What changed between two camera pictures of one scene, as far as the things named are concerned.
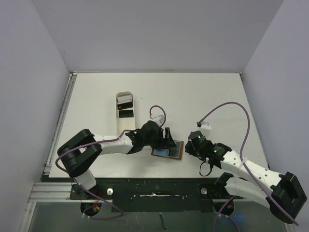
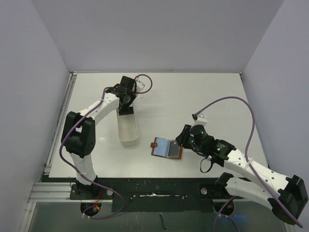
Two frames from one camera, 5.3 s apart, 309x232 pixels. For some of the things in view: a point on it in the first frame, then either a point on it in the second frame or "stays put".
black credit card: (175, 152) stays put
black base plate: (155, 195) stays put
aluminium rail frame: (44, 192) stays put
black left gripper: (167, 141) → (133, 97)
